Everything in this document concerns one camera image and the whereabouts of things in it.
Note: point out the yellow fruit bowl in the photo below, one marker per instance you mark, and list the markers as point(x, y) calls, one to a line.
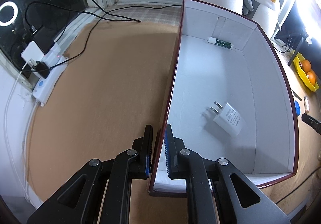
point(298, 68)

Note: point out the white plug charger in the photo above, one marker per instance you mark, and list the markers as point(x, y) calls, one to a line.
point(230, 118)

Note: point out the red cardboard box white inside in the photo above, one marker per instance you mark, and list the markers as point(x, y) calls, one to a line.
point(213, 81)

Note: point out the tan felt mat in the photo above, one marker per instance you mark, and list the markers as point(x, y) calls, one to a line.
point(100, 88)

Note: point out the black plug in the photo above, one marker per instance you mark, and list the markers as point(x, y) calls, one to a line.
point(41, 69)

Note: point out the orange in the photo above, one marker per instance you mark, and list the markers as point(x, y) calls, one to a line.
point(311, 77)
point(306, 65)

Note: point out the blue phone stand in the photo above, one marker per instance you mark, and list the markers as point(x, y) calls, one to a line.
point(297, 108)

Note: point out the green and white tube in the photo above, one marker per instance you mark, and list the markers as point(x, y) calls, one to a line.
point(222, 43)

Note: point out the black power adapter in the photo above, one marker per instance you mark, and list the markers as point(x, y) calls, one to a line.
point(41, 38)

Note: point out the white power strip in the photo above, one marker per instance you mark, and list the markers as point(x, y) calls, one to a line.
point(50, 81)

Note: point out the white power adapter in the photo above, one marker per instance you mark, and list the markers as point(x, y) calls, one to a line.
point(31, 51)

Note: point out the small penguin plush toy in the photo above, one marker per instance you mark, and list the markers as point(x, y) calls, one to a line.
point(263, 10)

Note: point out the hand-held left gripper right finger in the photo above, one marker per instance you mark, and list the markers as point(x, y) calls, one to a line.
point(168, 158)

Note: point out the black monitor stand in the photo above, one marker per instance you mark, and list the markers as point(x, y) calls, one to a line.
point(294, 51)

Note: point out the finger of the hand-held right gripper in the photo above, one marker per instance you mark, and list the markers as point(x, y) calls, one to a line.
point(312, 122)

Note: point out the small beige cylinder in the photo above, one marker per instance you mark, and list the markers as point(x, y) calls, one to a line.
point(306, 104)

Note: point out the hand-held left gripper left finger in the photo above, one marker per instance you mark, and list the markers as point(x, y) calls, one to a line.
point(148, 161)

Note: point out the plaid blanket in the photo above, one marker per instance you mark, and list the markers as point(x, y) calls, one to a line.
point(150, 14)

